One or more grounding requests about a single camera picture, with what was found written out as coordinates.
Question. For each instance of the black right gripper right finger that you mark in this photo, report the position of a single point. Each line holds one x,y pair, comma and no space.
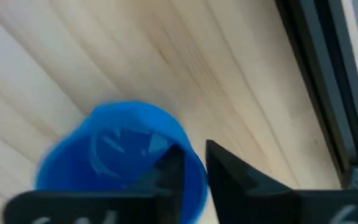
259,202

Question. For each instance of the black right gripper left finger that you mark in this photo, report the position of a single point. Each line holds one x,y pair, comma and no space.
89,207

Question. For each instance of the blue measuring cup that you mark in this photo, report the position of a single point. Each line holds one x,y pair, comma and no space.
73,168

